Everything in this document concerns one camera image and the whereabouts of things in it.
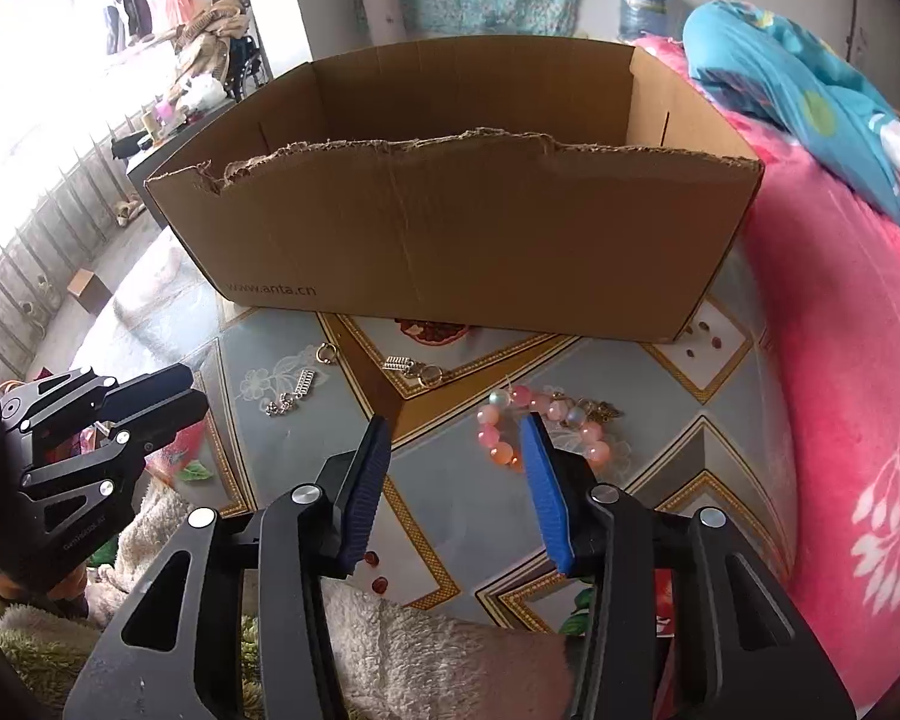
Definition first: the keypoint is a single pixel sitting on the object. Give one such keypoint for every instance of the fruit pattern tablecloth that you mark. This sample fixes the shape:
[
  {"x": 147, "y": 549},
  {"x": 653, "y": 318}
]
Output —
[{"x": 455, "y": 531}]

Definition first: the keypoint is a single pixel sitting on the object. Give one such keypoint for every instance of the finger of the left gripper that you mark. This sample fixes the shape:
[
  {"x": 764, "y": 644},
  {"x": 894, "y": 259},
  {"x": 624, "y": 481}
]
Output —
[
  {"x": 165, "y": 394},
  {"x": 153, "y": 421}
]

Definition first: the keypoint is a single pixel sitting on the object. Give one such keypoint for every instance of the bicycle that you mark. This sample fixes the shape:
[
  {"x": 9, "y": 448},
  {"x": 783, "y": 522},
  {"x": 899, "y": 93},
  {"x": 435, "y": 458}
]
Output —
[{"x": 245, "y": 65}]

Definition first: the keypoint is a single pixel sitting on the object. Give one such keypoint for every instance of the blue water bottle on dispenser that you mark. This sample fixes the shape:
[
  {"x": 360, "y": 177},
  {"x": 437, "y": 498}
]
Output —
[{"x": 639, "y": 18}]

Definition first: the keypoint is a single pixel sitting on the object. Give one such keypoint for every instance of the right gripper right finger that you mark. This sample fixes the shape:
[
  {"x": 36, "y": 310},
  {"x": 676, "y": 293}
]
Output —
[{"x": 741, "y": 649}]

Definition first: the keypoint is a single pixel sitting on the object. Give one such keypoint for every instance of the pile of clothes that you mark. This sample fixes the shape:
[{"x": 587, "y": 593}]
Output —
[{"x": 202, "y": 46}]

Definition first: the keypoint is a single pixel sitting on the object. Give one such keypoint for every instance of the pink floral blanket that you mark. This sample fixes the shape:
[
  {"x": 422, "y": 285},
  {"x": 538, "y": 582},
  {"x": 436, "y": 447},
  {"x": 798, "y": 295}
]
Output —
[{"x": 791, "y": 373}]

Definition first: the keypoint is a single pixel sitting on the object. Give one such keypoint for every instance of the small cardboard box on floor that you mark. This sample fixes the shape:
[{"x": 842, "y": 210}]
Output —
[{"x": 89, "y": 291}]

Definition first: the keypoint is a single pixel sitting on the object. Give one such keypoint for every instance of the brown cardboard box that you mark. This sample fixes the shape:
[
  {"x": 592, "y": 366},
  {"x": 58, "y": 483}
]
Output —
[{"x": 551, "y": 184}]

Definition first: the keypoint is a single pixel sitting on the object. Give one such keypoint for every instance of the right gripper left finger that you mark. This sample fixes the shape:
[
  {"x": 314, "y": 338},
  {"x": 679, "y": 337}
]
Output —
[{"x": 173, "y": 649}]

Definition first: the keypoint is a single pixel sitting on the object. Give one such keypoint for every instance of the blue quilt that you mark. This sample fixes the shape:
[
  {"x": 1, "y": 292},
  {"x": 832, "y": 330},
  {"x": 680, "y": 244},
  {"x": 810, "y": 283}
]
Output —
[{"x": 766, "y": 66}]

